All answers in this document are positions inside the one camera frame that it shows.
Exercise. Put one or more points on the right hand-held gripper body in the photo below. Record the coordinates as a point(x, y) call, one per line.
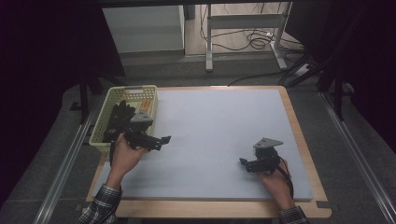
point(266, 158)

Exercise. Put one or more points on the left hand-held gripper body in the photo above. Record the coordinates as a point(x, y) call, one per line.
point(138, 133)

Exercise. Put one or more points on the black glove with white print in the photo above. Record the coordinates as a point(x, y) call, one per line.
point(120, 116)

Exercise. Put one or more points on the yellow-green plastic basket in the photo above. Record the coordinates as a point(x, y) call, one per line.
point(102, 124)

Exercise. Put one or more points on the person's right hand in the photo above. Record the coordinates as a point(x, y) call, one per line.
point(277, 183)

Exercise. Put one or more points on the person's left hand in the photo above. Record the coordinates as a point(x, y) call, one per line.
point(124, 158)

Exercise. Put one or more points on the grey foam mat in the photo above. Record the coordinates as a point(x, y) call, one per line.
point(202, 174)

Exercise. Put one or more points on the black metal stand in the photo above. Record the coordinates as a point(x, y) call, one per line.
point(338, 93)
point(83, 99)

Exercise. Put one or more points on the white power strip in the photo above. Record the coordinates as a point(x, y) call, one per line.
point(302, 70)

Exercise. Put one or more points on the grey cabinet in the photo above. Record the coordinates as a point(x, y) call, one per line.
point(143, 28)

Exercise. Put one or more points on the metal floor rail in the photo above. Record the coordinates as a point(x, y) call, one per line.
point(62, 168)
point(358, 155)

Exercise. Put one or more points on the white desk frame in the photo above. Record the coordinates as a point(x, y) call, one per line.
point(246, 21)

